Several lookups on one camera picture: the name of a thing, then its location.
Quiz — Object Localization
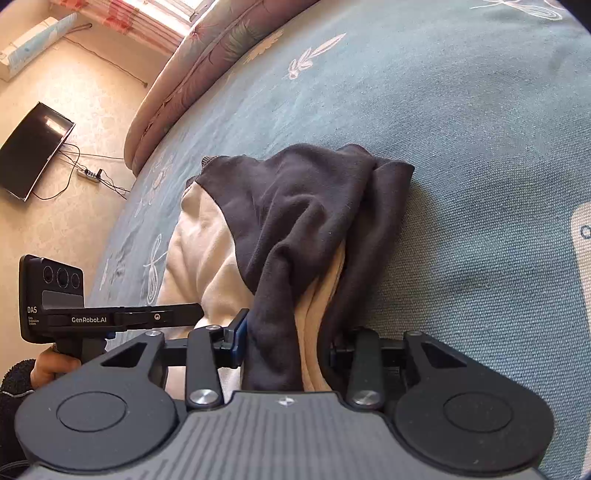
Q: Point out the black wall cables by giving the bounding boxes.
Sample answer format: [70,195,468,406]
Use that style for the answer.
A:
[33,142,133,202]

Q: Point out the beige sweatshirt with dark sleeves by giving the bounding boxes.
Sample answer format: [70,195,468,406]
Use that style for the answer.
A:
[156,143,416,393]

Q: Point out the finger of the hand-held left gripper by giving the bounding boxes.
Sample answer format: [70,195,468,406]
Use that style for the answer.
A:
[113,303,205,330]

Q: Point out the person's left hand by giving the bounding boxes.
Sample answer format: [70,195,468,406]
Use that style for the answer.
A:
[30,347,82,391]

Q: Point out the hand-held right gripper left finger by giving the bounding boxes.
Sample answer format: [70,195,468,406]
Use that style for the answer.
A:
[100,309,252,411]

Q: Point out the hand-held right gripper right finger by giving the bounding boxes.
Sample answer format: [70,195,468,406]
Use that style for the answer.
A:
[329,328,497,411]

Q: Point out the pink patterned curtain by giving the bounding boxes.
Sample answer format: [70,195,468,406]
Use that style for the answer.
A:
[50,0,209,59]

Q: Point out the covered wall air conditioner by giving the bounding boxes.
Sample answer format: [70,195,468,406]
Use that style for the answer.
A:
[0,12,79,80]

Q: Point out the hanging pull cord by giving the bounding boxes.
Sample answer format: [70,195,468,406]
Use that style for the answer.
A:
[59,34,149,90]

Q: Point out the folded pink floral quilt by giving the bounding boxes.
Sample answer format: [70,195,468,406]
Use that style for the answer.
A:
[124,0,320,177]

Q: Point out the person's left forearm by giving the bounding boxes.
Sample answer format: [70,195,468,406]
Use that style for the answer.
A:
[0,359,37,464]

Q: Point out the wall mounted television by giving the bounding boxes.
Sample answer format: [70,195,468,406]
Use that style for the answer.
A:
[0,102,77,203]

